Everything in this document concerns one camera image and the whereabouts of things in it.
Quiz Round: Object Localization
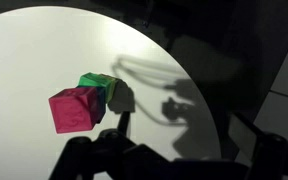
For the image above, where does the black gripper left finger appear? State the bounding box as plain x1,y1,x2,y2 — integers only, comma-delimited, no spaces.
48,110,172,180

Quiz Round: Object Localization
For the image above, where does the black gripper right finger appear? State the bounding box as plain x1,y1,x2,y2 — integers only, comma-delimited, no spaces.
228,112,288,180

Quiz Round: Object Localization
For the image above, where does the pink cube block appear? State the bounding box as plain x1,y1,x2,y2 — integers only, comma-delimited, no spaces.
48,86,102,135

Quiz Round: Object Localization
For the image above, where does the blue cube block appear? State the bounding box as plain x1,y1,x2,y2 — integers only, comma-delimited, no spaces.
77,85,107,125

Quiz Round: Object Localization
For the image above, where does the yellow-green cube block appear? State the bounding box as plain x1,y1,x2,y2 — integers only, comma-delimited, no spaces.
99,74,122,104

